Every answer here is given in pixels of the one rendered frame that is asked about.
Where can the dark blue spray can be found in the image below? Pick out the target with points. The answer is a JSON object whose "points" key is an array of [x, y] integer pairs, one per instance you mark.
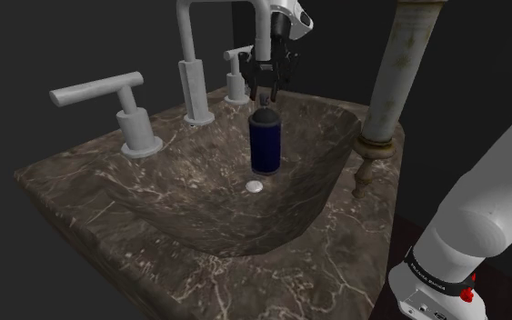
{"points": [[265, 142]]}

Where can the white round sink drain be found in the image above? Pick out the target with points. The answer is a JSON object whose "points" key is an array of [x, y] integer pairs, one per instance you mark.
{"points": [[254, 186]]}

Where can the rusty pale pipe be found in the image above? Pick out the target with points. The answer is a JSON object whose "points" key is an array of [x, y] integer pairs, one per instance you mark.
{"points": [[393, 75]]}

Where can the brown marble sink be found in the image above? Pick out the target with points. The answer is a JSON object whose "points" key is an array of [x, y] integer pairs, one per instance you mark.
{"points": [[202, 208]]}

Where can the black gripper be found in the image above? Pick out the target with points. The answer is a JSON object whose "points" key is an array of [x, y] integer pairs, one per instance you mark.
{"points": [[283, 66]]}

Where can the grey faucet spout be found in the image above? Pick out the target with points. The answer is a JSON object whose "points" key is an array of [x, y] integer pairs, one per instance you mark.
{"points": [[193, 84]]}

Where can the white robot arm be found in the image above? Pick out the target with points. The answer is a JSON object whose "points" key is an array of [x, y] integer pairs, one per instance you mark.
{"points": [[481, 199]]}

